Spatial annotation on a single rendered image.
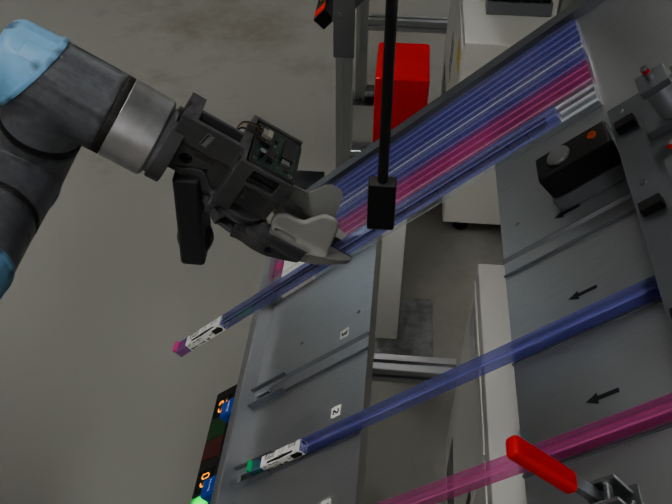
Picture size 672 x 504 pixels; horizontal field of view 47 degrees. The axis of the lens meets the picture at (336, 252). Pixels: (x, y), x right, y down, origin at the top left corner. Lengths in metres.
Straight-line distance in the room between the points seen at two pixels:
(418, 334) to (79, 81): 1.44
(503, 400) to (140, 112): 0.67
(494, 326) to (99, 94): 0.74
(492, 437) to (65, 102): 0.70
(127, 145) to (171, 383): 1.30
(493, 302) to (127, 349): 1.07
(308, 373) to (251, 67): 2.24
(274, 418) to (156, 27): 2.64
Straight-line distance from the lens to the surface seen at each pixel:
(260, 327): 1.04
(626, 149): 0.70
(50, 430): 1.93
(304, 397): 0.90
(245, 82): 2.97
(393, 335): 1.96
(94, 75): 0.69
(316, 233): 0.73
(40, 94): 0.69
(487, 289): 1.26
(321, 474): 0.81
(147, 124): 0.69
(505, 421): 1.11
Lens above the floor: 1.51
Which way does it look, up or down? 43 degrees down
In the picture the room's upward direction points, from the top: straight up
